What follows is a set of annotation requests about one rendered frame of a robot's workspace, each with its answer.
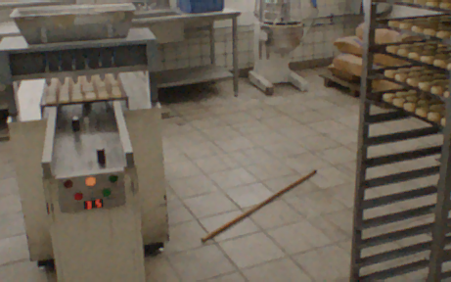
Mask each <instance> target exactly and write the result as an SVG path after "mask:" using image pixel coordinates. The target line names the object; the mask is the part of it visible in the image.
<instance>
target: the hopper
mask: <svg viewBox="0 0 451 282"><path fill-rule="evenodd" d="M97 8H99V9H107V8H116V10H115V11H102V12H93V10H94V9H97ZM136 10H137V9H136V8H134V6H133V4H132V3H104V4H89V5H74V6H61V7H46V8H17V9H16V10H15V11H14V13H12V15H11V16H10V18H12V21H13V22H14V23H15V24H16V26H17V28H18V30H19V31H20V33H21V34H22V37H23V38H24V40H25V41H26V43H27V44H36V43H48V42H71V41H83V40H95V39H107V38H119V37H127V36H128V30H129V27H130V26H131V23H132V21H133V16H134V13H135V12H136ZM84 11H86V12H84ZM64 12H68V13H64ZM79 12H84V13H79Z"/></svg>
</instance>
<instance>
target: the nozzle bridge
mask: <svg viewBox="0 0 451 282"><path fill-rule="evenodd" d="M113 46H115V52H114V55H115V60H116V67H113V65H112V53H113ZM101 47H103V48H102V58H103V63H104V67H103V68H101V69H100V68H99V59H98V58H99V54H100V51H101ZM87 48H89V54H88V58H89V67H90V69H89V70H87V69H86V68H85V63H84V59H85V55H87ZM73 49H74V59H75V62H76V70H72V67H71V56H73ZM60 50H62V51H61V61H62V62H63V70H61V71H59V66H58V57H60ZM45 52H47V61H48V62H49V68H50V71H49V72H45V66H44V62H45V61H44V58H45ZM131 71H146V78H147V89H148V98H149V100H150V102H155V101H157V100H158V83H157V71H158V45H157V39H156V38H155V37H154V36H153V34H152V32H151V31H149V30H148V28H147V27H145V28H133V29H129V30H128V36H127V37H119V38H107V39H95V40H83V41H71V42H48V43H36V44H27V43H26V41H25V40H24V38H23V37H4V38H3V39H2V42H1V43H0V81H1V85H5V90H6V95H7V105H8V110H9V115H17V114H18V113H19V110H20V108H21V106H20V100H19V95H18V90H17V81H23V80H42V79H52V78H62V77H72V76H82V75H101V74H111V73H121V72H131Z"/></svg>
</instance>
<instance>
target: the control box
mask: <svg viewBox="0 0 451 282"><path fill-rule="evenodd" d="M112 174H115V175H117V177H118V180H117V182H115V183H111V182H110V181H109V177H110V176H111V175H112ZM90 177H92V178H95V183H94V185H89V184H87V183H86V180H87V178H90ZM66 180H70V181H71V182H72V183H73V184H72V187H71V188H65V186H64V183H65V181H66ZM56 183H57V189H58V196H59V202H60V212H76V211H82V210H88V208H89V206H88V208H87V205H86V203H87V202H90V203H91V204H90V205H91V208H89V209H94V208H97V205H96V202H97V201H98V200H99V201H100V202H101V203H100V204H101V205H100V208H106V207H112V206H118V205H124V204H127V200H126V192H125V183H124V173H123V167H118V168H104V169H97V170H90V171H84V172H77V173H64V174H56ZM106 188H108V189H109V190H110V191H111V194H110V195H109V196H108V197H104V195H103V191H104V189H106ZM75 193H82V195H83V198H82V199H81V200H80V201H76V200H75V199H74V194H75Z"/></svg>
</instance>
